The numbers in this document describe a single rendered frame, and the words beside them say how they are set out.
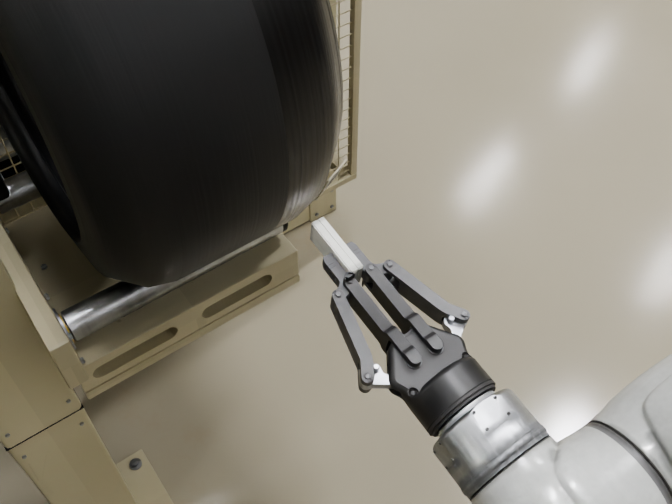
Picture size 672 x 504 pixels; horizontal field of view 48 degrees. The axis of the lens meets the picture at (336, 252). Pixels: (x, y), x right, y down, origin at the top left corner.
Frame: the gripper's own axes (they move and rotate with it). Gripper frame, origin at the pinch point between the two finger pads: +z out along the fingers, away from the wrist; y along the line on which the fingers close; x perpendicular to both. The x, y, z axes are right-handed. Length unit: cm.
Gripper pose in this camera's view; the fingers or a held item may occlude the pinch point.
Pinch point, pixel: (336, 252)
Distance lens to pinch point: 75.5
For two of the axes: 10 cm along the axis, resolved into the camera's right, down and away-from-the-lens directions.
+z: -5.8, -7.2, 4.0
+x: -0.8, 5.3, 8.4
